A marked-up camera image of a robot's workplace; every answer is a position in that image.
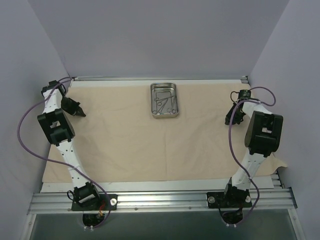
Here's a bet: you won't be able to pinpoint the beige cloth wrap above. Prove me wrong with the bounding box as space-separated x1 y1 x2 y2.
42 82 290 185

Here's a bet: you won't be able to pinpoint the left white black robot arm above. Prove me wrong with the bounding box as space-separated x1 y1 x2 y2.
37 80 101 210

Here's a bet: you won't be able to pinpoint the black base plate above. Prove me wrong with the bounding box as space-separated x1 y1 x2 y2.
71 193 118 211
206 190 253 209

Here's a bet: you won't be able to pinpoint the aluminium front rail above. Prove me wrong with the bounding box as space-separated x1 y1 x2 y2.
28 188 297 214

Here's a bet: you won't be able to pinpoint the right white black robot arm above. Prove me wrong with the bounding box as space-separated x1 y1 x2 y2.
222 89 284 207

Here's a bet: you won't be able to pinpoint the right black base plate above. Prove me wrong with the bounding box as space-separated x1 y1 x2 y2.
206 190 253 209

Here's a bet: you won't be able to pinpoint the steel instrument tray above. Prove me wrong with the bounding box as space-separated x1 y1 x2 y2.
150 82 180 119

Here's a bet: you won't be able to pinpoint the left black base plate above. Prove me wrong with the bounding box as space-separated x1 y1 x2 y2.
71 193 118 211

